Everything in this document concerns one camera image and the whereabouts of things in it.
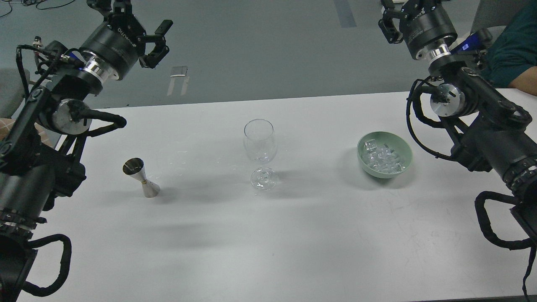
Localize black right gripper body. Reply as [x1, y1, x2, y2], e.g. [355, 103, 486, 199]
[399, 0, 458, 60]

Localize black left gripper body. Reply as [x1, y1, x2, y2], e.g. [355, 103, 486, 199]
[80, 8, 146, 80]

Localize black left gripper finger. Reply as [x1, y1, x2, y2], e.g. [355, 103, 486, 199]
[86, 0, 113, 17]
[136, 19, 173, 69]

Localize steel double jigger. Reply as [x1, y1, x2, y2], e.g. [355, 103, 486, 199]
[122, 157, 160, 198]

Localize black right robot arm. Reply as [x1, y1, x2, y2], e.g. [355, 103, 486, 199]
[378, 0, 536, 279]

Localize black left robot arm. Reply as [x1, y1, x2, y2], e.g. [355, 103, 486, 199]
[0, 0, 173, 302]

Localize pile of ice cubes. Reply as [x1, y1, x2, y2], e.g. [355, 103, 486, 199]
[361, 139, 408, 174]

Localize clear wine glass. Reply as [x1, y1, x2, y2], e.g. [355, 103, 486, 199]
[243, 119, 278, 190]

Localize grey office chair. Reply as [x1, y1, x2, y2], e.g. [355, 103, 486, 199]
[470, 0, 529, 37]

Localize person in dark green shirt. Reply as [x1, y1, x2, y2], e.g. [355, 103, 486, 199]
[482, 0, 537, 96]

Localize grey chair at left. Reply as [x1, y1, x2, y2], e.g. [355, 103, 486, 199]
[0, 68, 25, 118]

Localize checked beige cloth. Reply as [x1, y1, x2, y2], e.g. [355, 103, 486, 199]
[0, 118, 53, 147]

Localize green bowl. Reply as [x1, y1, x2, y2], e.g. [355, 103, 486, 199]
[356, 131, 414, 179]

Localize black cables on floor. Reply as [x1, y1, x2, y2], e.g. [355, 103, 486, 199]
[0, 0, 77, 18]

